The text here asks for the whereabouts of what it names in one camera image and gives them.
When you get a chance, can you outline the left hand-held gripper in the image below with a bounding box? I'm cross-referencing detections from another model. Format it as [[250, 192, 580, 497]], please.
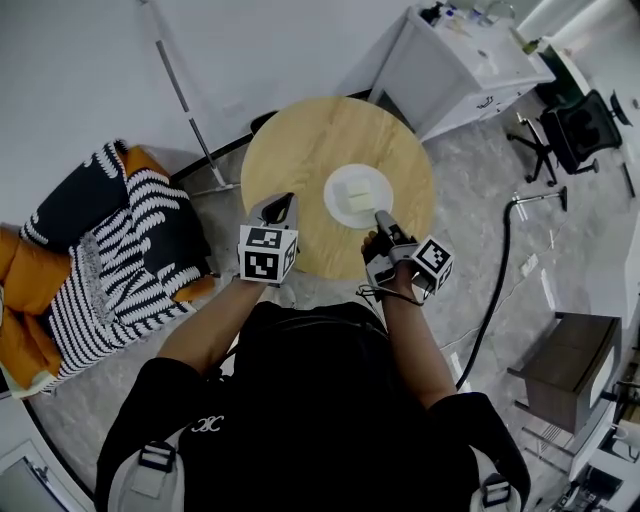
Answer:
[[237, 192, 301, 287]]

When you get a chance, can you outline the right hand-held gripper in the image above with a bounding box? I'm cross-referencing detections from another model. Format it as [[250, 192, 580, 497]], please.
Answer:
[[364, 209, 456, 302]]

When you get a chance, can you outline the pale food block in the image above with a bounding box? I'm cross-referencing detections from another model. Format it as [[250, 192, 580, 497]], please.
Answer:
[[333, 178, 372, 199], [344, 191, 376, 214]]

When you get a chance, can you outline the white plate of food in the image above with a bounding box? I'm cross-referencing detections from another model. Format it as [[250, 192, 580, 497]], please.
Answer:
[[323, 163, 395, 231]]

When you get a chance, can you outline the person's left forearm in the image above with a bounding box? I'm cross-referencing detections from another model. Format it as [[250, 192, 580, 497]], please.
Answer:
[[156, 275, 272, 375]]

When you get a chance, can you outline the person's right forearm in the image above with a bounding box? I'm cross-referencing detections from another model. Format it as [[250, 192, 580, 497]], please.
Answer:
[[381, 259, 464, 412]]

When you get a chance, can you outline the person's right hand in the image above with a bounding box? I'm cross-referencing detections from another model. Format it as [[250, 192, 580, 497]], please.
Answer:
[[361, 228, 384, 262]]

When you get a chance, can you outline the round wooden table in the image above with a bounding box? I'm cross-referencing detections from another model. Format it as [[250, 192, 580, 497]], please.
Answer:
[[240, 96, 437, 282]]

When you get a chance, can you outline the black table base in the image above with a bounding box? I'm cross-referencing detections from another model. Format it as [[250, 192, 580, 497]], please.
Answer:
[[248, 110, 279, 135]]

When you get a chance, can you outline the black white striped blanket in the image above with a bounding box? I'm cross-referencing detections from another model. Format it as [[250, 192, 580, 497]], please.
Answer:
[[18, 139, 213, 396]]

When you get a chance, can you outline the white metal pole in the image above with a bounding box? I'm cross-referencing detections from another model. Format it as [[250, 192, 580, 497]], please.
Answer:
[[138, 0, 242, 194]]

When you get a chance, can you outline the white cabinet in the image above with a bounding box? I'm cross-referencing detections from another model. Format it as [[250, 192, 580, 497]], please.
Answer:
[[368, 3, 557, 142]]

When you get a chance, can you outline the person's black shirt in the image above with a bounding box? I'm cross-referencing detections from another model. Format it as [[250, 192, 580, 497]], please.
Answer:
[[94, 299, 532, 512]]

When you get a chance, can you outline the black office chair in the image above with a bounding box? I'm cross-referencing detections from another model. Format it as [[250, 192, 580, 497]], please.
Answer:
[[505, 88, 634, 189]]

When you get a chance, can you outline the dark wooden side table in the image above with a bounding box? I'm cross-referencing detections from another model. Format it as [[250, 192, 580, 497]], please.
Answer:
[[506, 311, 624, 437]]

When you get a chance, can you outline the orange armchair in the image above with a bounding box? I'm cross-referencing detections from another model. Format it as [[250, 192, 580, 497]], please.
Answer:
[[0, 144, 217, 401]]

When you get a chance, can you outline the white mug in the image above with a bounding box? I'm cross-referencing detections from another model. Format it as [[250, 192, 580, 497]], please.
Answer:
[[610, 418, 640, 447]]

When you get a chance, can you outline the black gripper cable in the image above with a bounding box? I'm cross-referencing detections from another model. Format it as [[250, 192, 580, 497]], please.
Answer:
[[355, 283, 426, 307]]

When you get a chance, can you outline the black vacuum hose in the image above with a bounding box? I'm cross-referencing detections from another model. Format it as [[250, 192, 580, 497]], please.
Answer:
[[453, 185, 570, 392]]

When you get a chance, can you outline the grey right harness strap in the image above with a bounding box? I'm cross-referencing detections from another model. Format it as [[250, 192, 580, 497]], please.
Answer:
[[468, 444, 517, 512]]

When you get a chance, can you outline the grey harness strap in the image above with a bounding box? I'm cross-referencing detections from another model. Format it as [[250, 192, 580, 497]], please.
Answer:
[[468, 444, 517, 512], [106, 428, 183, 512]]

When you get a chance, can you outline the grey left harness strap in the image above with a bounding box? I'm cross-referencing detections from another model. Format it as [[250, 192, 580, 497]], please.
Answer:
[[106, 428, 183, 512]]

